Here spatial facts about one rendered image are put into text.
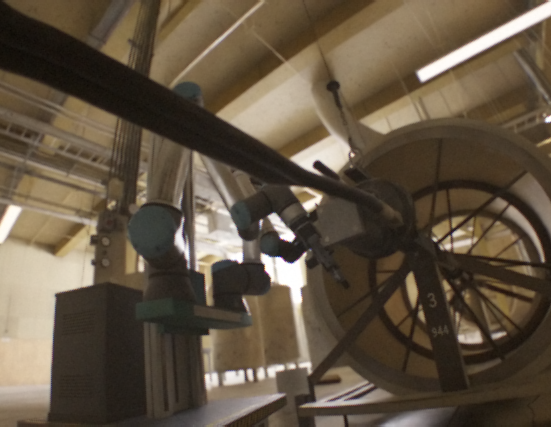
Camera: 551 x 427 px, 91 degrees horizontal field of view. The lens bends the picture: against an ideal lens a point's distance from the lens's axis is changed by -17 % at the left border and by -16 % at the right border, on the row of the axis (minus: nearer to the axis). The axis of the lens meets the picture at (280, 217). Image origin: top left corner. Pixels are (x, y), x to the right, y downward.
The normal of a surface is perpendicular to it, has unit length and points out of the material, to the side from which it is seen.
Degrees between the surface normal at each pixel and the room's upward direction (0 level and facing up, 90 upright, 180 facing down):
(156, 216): 95
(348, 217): 90
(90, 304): 90
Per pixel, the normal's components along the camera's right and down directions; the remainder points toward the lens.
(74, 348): -0.31, -0.35
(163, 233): 0.10, -0.34
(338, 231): -0.62, -0.24
